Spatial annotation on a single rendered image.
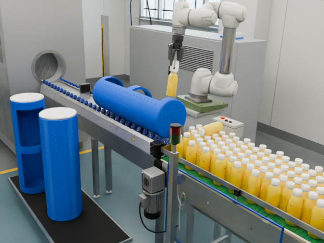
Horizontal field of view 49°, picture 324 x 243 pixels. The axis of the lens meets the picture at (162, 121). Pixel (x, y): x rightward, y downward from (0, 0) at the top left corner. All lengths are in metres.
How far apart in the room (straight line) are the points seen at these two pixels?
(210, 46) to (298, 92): 1.48
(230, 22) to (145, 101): 0.88
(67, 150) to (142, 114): 0.67
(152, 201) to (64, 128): 0.89
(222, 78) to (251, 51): 1.29
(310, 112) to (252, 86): 1.05
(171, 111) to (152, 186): 0.55
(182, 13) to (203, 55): 2.02
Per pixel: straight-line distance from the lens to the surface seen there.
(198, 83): 3.02
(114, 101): 2.80
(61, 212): 3.06
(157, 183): 2.26
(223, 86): 2.95
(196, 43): 4.40
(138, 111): 2.55
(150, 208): 2.34
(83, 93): 3.52
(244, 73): 4.14
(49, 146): 2.81
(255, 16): 5.05
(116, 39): 8.11
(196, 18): 2.30
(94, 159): 3.44
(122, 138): 2.81
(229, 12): 2.80
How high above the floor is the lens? 1.91
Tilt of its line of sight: 20 degrees down
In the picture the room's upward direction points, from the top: 2 degrees clockwise
